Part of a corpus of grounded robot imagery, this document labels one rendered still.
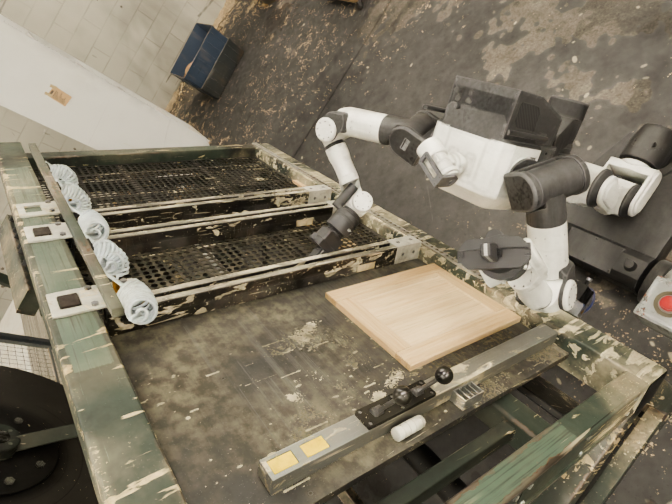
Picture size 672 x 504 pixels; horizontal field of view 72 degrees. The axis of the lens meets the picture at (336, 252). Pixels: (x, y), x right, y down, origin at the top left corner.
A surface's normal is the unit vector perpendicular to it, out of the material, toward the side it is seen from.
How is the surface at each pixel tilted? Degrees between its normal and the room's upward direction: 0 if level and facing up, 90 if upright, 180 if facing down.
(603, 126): 0
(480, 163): 23
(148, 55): 90
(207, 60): 91
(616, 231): 0
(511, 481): 60
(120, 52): 90
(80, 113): 90
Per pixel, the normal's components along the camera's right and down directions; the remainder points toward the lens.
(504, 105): -0.77, 0.06
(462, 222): -0.62, -0.30
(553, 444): 0.14, -0.89
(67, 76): 0.57, 0.47
